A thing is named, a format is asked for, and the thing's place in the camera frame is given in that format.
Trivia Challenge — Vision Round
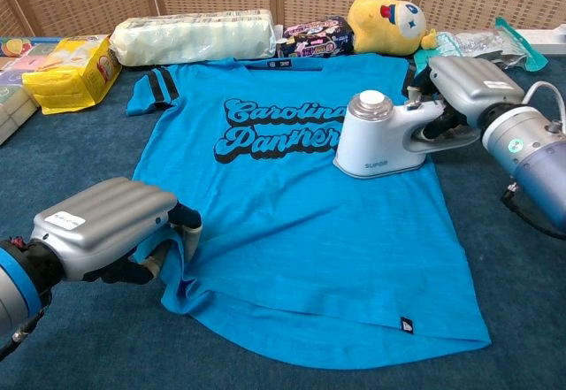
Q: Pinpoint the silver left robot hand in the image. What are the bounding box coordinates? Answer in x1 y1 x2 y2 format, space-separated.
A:
30 176 203 285

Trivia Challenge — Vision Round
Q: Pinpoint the dark teal carpet table cover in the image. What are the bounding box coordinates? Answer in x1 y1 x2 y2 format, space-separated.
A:
0 53 566 390

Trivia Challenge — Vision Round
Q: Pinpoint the dark purple snack pack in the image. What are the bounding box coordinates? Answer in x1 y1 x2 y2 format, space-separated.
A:
276 14 355 59

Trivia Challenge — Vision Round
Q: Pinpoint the clear teal-edged plastic bag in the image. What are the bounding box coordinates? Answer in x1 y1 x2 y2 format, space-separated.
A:
450 16 549 73

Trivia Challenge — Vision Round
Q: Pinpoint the teal printed packet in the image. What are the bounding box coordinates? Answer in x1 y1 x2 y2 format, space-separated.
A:
413 31 463 73

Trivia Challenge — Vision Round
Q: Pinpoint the pastel tissue box pack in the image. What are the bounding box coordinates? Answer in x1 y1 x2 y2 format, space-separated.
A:
0 42 41 146

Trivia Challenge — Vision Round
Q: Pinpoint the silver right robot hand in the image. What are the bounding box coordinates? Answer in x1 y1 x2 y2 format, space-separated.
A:
406 56 526 141

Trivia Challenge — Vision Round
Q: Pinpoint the yellow biscuit bag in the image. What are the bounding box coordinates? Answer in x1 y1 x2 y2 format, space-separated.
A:
21 34 124 115

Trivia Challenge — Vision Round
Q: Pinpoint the white handheld garment steamer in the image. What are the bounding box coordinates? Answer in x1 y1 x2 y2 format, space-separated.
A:
332 89 481 180

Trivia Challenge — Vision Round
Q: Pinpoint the white tissue roll pack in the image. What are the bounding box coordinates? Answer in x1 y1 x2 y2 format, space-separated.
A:
109 8 278 67

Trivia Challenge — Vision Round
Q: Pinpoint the blue fruit print box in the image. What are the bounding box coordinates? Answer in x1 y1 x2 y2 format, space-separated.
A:
0 34 111 58

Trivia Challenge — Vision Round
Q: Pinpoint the yellow plush toy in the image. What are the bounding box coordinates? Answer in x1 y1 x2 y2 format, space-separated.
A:
346 0 439 57

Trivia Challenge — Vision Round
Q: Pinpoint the blue Carolina Panthers shirt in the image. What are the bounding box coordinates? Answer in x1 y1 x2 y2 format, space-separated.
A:
126 52 492 370

